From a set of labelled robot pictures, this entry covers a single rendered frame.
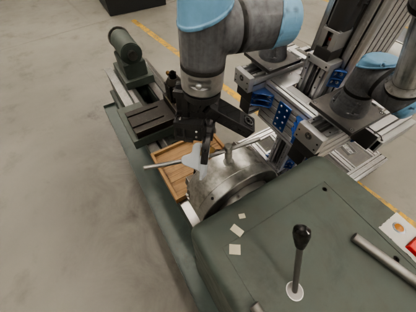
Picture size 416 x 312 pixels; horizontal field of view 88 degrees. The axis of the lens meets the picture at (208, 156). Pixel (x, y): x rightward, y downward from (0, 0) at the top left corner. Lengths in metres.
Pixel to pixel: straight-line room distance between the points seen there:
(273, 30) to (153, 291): 1.73
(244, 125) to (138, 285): 1.59
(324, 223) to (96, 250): 1.73
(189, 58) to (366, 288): 0.58
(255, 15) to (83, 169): 2.26
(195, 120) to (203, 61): 0.13
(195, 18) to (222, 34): 0.04
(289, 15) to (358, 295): 0.55
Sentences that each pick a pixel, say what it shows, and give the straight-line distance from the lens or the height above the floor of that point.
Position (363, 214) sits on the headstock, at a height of 1.25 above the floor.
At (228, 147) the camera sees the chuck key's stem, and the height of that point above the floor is 1.32.
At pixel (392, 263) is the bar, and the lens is 0.65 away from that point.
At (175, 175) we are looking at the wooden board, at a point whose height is 0.89.
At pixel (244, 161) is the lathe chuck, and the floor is 1.23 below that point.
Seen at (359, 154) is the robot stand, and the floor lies 0.21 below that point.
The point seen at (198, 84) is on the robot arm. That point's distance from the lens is 0.36.
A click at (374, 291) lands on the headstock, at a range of 0.64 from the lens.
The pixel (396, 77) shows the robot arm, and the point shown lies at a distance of 0.87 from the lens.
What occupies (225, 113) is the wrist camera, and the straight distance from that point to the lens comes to 0.43.
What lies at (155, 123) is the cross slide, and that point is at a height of 0.97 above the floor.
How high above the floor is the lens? 1.79
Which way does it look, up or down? 54 degrees down
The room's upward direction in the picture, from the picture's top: straight up
